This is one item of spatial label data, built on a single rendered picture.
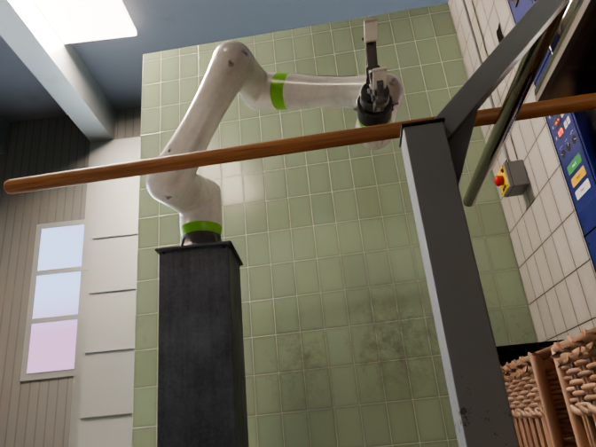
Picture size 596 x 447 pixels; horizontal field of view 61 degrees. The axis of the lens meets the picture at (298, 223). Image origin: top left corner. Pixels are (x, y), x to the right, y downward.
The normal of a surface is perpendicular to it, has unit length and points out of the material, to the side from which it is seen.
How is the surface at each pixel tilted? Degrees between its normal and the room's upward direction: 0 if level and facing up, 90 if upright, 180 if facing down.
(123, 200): 90
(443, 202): 90
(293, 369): 90
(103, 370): 90
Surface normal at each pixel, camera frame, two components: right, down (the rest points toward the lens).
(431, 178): -0.13, -0.36
